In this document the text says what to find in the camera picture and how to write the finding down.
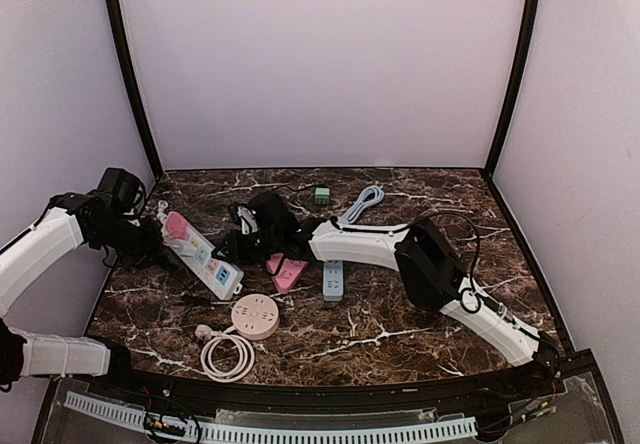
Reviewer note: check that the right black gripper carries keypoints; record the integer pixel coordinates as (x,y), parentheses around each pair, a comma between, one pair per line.
(237,249)

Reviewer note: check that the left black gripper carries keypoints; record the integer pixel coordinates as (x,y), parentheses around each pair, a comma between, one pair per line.
(153,246)

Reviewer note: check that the pink triangular power strip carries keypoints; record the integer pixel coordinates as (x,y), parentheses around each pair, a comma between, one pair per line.
(285,272)

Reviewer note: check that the pink plug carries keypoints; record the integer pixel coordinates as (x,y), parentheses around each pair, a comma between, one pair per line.
(176,226)

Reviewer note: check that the long white power strip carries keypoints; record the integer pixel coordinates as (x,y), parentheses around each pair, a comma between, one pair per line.
(223,279)

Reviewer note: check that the pink round power socket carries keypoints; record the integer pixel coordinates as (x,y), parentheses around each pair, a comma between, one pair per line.
(255,317)

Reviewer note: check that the blue grey power strip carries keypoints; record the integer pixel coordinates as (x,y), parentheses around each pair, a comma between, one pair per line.
(333,271)

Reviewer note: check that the green charger plug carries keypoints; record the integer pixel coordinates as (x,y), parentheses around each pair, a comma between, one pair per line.
(322,196)

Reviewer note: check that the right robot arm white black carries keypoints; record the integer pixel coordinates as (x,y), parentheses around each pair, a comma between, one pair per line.
(434,278)

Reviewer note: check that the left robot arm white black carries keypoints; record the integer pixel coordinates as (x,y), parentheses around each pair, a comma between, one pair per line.
(68,222)

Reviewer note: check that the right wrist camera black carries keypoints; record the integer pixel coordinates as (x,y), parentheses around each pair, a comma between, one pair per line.
(266,211)

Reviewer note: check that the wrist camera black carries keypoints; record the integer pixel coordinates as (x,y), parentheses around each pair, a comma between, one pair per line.
(122,191)
(266,211)

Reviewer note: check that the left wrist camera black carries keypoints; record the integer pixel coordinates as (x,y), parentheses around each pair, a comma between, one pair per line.
(122,191)

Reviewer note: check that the white slotted cable duct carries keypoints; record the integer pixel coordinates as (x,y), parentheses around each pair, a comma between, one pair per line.
(235,427)

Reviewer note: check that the left black frame post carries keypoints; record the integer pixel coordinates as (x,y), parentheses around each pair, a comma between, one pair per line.
(128,74)

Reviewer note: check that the black frame post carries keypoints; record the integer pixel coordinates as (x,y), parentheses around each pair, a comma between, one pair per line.
(525,35)
(128,74)

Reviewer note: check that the right black frame post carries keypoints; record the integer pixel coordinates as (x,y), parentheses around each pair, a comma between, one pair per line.
(525,35)

